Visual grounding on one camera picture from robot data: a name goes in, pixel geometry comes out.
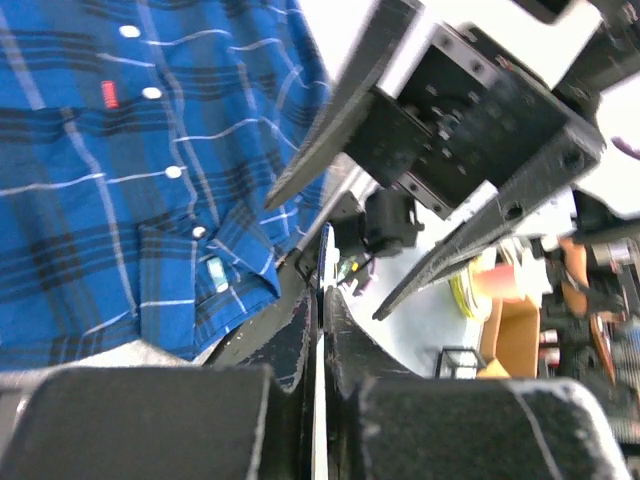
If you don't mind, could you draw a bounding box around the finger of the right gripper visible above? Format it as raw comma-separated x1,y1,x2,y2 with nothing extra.
372,136,605,321
264,0,423,210

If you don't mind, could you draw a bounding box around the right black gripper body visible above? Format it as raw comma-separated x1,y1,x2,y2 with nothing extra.
344,25,604,219

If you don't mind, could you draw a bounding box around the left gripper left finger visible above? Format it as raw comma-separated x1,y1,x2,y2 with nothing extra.
1,291,317,479

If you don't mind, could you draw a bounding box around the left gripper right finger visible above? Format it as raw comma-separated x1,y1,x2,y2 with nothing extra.
323,288,630,479

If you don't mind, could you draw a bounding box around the blue plaid shirt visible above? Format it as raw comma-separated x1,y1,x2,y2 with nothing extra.
1,1,329,372

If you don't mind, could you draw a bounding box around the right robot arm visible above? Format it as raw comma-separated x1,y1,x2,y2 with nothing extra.
265,1,639,320

